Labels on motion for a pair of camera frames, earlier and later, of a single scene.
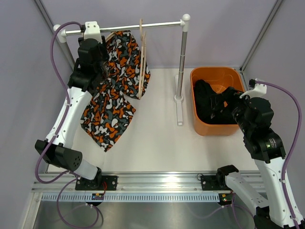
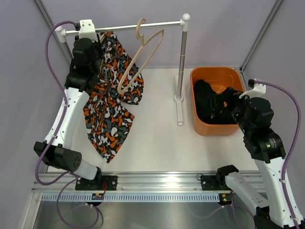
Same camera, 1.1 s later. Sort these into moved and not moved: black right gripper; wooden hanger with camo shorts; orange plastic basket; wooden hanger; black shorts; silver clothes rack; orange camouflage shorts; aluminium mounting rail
Moved: orange camouflage shorts; wooden hanger with camo shorts; wooden hanger
Not moved: black right gripper; silver clothes rack; orange plastic basket; aluminium mounting rail; black shorts
